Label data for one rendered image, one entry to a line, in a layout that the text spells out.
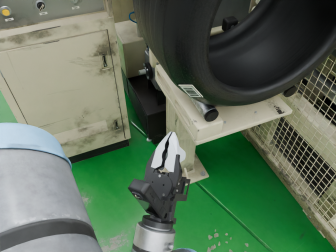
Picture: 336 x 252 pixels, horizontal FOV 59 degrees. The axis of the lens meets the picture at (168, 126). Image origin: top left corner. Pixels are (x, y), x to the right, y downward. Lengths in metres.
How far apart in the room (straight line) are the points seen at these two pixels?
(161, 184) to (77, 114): 1.04
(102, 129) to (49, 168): 1.48
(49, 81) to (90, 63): 0.20
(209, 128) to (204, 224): 0.86
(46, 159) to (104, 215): 1.43
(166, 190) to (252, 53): 0.61
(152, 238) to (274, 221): 1.17
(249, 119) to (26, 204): 0.85
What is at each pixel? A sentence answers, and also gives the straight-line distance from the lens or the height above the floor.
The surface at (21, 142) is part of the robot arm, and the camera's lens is 0.30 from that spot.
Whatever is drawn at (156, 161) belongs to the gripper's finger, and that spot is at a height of 0.96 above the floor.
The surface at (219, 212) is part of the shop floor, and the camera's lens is 1.71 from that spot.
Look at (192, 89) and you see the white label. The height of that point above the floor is 1.04.
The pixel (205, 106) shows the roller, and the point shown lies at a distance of 0.86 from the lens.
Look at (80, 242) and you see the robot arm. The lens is 0.25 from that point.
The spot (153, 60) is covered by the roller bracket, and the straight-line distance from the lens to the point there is 1.09.
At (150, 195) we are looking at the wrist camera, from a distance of 0.61.
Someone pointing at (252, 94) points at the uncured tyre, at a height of 0.98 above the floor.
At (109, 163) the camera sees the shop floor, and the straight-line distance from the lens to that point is 1.89.
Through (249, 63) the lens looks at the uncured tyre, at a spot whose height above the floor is 0.92.
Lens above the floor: 1.51
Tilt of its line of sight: 47 degrees down
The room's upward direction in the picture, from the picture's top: straight up
